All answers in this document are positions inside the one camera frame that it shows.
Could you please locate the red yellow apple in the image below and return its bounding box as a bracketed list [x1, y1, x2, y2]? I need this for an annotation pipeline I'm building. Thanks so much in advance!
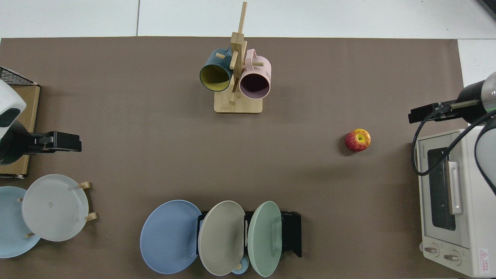
[344, 128, 371, 152]

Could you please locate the wooden plate stand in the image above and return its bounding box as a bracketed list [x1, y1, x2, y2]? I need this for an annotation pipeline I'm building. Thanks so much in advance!
[17, 181, 97, 238]

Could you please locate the pale grey plate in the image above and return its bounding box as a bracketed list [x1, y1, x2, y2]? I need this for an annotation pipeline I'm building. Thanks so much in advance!
[21, 174, 90, 242]

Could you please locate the light blue plate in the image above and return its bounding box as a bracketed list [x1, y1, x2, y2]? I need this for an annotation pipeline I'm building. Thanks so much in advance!
[0, 186, 41, 258]

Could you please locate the beige plate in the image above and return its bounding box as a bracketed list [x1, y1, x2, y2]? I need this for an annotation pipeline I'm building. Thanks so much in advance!
[198, 200, 246, 276]

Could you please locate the green plate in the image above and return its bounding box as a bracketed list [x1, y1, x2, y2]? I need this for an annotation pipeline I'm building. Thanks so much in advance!
[247, 201, 282, 277]

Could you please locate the black dish rack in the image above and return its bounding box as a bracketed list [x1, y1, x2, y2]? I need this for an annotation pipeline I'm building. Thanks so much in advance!
[197, 210, 302, 258]

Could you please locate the brown table cloth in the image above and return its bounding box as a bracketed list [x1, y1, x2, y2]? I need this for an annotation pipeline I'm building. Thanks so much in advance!
[0, 37, 468, 279]

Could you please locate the dark grey panel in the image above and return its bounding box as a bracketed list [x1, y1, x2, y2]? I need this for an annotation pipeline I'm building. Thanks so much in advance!
[476, 0, 496, 20]

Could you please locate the pale toaster oven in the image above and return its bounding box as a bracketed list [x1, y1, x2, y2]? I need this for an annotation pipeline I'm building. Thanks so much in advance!
[413, 128, 496, 278]

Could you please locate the dark teal mug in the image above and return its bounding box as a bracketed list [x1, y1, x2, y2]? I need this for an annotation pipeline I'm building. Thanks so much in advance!
[199, 48, 234, 92]

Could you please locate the wooden mug stand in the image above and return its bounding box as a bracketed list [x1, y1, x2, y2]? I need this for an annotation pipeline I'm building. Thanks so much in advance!
[214, 1, 264, 114]

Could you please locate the pink mug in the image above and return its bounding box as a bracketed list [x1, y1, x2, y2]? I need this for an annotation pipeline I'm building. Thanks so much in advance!
[239, 49, 272, 100]

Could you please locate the small blue round thing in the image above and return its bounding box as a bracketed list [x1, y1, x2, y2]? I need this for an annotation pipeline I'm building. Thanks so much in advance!
[231, 254, 250, 275]

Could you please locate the wire basket with wooden floor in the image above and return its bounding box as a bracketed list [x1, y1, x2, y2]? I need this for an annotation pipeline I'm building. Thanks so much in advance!
[0, 66, 40, 179]

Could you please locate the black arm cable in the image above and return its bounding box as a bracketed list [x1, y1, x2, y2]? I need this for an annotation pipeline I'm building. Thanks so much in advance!
[412, 100, 496, 196]

